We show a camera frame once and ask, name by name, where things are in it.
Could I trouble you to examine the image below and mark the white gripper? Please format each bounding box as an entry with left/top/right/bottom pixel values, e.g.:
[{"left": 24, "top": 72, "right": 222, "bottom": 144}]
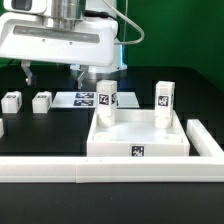
[{"left": 0, "top": 13, "right": 117, "bottom": 88}]

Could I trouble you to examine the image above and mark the white square table top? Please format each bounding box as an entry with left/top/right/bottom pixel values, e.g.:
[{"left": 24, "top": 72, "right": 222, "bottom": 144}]
[{"left": 87, "top": 109, "right": 190, "bottom": 157}]

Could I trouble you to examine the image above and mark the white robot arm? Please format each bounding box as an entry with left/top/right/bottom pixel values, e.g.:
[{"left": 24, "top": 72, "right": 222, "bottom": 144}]
[{"left": 0, "top": 0, "right": 127, "bottom": 85}]

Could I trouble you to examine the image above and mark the tag plate with markers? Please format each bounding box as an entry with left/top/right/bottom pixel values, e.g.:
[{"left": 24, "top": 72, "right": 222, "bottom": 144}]
[{"left": 52, "top": 92, "right": 139, "bottom": 108}]

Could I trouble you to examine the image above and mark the partial white block left edge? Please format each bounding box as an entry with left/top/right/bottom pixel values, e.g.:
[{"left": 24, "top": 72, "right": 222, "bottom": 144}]
[{"left": 0, "top": 118, "right": 4, "bottom": 139}]

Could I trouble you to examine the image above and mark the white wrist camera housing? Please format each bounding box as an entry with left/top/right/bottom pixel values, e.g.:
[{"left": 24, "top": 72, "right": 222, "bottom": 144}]
[{"left": 3, "top": 0, "right": 48, "bottom": 14}]

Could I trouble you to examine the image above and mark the white U-shaped fence wall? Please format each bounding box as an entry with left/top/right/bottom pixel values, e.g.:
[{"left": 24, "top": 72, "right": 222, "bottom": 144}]
[{"left": 0, "top": 119, "right": 224, "bottom": 183}]

